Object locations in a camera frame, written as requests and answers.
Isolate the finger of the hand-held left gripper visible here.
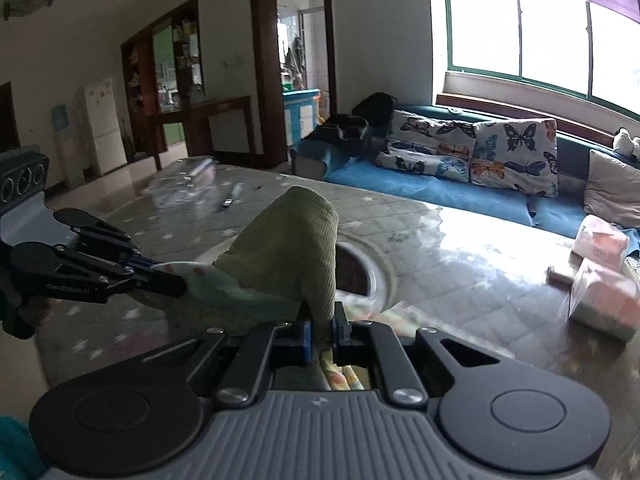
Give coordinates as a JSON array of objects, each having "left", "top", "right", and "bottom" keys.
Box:
[
  {"left": 10, "top": 242, "right": 189, "bottom": 305},
  {"left": 54, "top": 208, "right": 152, "bottom": 270}
]

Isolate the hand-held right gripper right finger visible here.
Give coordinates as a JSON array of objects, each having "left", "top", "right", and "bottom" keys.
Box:
[{"left": 331, "top": 302, "right": 507, "bottom": 407}]

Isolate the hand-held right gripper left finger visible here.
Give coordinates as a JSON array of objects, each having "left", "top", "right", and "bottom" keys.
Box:
[{"left": 144, "top": 304, "right": 316, "bottom": 409}]

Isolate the green children's garment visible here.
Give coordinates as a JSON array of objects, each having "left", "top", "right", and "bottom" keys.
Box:
[{"left": 134, "top": 185, "right": 372, "bottom": 392}]

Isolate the water dispenser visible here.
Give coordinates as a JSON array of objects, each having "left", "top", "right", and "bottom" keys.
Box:
[{"left": 50, "top": 102, "right": 87, "bottom": 188}]

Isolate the white refrigerator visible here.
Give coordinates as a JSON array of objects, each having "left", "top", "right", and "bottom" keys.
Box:
[{"left": 82, "top": 78, "right": 128, "bottom": 177}]

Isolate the clear plastic bag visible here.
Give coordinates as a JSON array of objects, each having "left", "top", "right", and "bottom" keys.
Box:
[{"left": 145, "top": 157, "right": 221, "bottom": 211}]

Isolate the dark wooden desk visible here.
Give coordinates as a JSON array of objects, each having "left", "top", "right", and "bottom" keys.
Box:
[{"left": 145, "top": 95, "right": 257, "bottom": 171}]

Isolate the dark wooden shelf cabinet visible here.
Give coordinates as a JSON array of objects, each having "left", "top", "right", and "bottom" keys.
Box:
[{"left": 120, "top": 0, "right": 207, "bottom": 163}]

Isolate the blue sofa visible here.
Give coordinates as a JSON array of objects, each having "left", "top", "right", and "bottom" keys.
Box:
[{"left": 294, "top": 104, "right": 640, "bottom": 241}]

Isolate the black open case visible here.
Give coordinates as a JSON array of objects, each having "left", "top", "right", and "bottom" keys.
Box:
[{"left": 310, "top": 113, "right": 371, "bottom": 157}]

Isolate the blue and white cabinet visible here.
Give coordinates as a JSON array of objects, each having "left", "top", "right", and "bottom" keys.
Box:
[{"left": 282, "top": 88, "right": 322, "bottom": 142}]

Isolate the person's teal clothing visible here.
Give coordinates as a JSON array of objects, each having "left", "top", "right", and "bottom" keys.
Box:
[{"left": 0, "top": 414, "right": 47, "bottom": 480}]

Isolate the small flat box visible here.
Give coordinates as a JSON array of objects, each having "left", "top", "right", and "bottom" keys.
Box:
[{"left": 546, "top": 265, "right": 577, "bottom": 285}]

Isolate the black bag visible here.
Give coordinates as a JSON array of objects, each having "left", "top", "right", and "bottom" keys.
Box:
[{"left": 351, "top": 92, "right": 397, "bottom": 127}]

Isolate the large butterfly print pillow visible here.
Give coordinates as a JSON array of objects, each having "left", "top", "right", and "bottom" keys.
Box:
[{"left": 470, "top": 118, "right": 560, "bottom": 199}]

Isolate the pink tissue pack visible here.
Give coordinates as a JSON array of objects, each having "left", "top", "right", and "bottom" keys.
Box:
[
  {"left": 569, "top": 214, "right": 631, "bottom": 273},
  {"left": 567, "top": 257, "right": 640, "bottom": 343}
]

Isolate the beige pillow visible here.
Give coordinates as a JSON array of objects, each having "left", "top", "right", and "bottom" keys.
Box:
[{"left": 582, "top": 149, "right": 640, "bottom": 230}]

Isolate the white plush toy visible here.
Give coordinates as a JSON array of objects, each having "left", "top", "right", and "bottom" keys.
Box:
[{"left": 613, "top": 127, "right": 640, "bottom": 161}]

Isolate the green framed window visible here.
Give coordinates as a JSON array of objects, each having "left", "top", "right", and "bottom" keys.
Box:
[{"left": 440, "top": 0, "right": 640, "bottom": 122}]

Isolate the dark wooden door frame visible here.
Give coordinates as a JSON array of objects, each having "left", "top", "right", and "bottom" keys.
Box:
[{"left": 249, "top": 0, "right": 338, "bottom": 171}]

